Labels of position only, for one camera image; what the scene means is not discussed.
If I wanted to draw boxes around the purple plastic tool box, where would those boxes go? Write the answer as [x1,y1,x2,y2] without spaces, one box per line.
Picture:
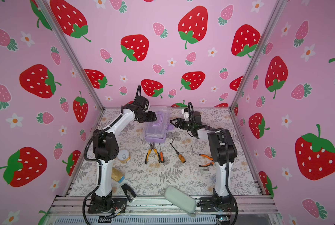
[143,110,174,144]

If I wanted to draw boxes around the yellow handled combination pliers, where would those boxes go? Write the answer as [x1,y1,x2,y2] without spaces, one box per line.
[144,142,161,166]

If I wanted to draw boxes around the large orange handled screwdriver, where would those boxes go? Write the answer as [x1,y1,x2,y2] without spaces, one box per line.
[170,142,186,164]

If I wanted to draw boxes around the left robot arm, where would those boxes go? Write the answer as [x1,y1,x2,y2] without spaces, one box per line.
[84,94,157,212]

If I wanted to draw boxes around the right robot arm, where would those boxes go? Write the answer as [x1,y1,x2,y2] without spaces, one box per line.
[170,109,237,212]

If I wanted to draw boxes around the rectangular gold fish tin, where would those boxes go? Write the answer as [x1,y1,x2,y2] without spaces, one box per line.
[111,167,125,183]

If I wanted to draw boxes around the small black clip device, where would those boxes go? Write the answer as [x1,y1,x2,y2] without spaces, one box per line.
[121,183,137,203]

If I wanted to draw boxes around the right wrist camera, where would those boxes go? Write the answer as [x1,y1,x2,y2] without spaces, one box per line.
[181,108,190,121]

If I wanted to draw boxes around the orange handled long-nose pliers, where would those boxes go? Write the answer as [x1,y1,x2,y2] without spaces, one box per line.
[199,154,214,168]

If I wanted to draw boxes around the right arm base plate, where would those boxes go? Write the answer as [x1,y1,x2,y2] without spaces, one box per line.
[196,196,239,213]

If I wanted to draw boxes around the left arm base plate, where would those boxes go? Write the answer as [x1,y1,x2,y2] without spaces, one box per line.
[88,198,128,214]

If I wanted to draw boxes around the aluminium front rail frame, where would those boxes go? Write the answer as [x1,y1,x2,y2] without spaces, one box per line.
[43,196,283,225]

